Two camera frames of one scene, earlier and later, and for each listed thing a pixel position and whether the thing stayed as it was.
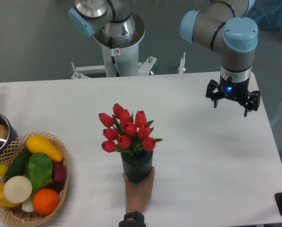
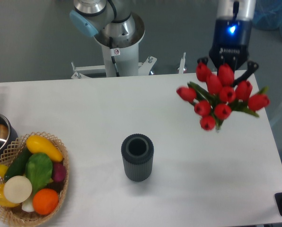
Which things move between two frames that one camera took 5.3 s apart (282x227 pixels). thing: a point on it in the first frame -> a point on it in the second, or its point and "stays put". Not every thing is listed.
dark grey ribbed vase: (137, 167) stays put
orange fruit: (45, 201) stays put
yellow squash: (39, 144) stays put
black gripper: (239, 91) -> (233, 38)
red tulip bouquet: (124, 133) -> (215, 96)
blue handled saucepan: (3, 133) stays put
